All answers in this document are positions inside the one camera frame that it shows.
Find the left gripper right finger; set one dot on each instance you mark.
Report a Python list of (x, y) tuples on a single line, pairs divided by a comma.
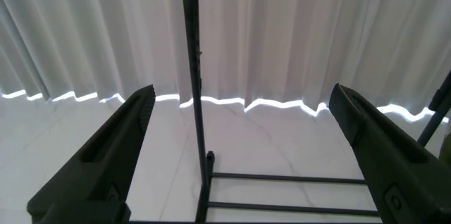
[(387, 167)]

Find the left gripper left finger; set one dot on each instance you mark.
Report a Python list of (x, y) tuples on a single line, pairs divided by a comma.
[(77, 188)]

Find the black clothes rack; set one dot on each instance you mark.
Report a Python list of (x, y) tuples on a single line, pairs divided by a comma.
[(196, 76)]

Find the white curtain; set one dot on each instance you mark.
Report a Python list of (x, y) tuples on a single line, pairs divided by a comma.
[(282, 34)]

